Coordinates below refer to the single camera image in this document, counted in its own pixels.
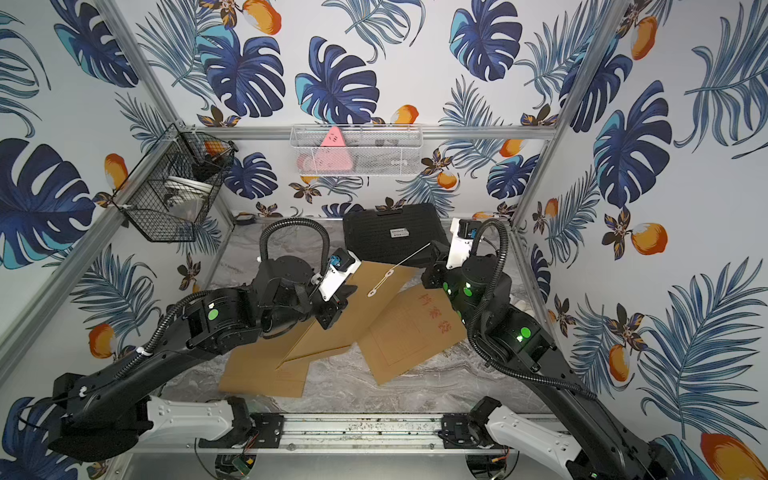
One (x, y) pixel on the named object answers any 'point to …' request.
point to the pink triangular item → (333, 154)
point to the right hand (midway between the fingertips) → (433, 240)
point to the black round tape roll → (245, 218)
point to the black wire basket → (166, 193)
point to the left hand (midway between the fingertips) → (354, 281)
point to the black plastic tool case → (399, 235)
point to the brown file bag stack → (420, 325)
